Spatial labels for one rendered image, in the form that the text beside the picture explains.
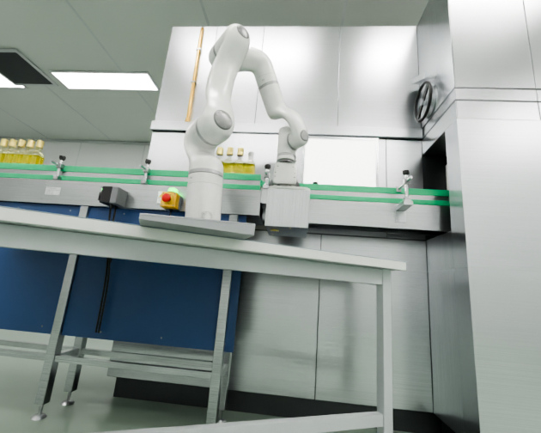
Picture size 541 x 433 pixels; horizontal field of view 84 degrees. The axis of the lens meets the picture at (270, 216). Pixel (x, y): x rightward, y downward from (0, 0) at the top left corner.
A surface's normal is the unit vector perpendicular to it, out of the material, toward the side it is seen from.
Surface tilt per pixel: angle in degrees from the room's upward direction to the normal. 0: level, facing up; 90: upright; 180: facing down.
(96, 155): 90
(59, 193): 90
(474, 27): 90
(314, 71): 90
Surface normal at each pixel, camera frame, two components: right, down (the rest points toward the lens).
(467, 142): -0.07, -0.24
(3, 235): 0.36, -0.19
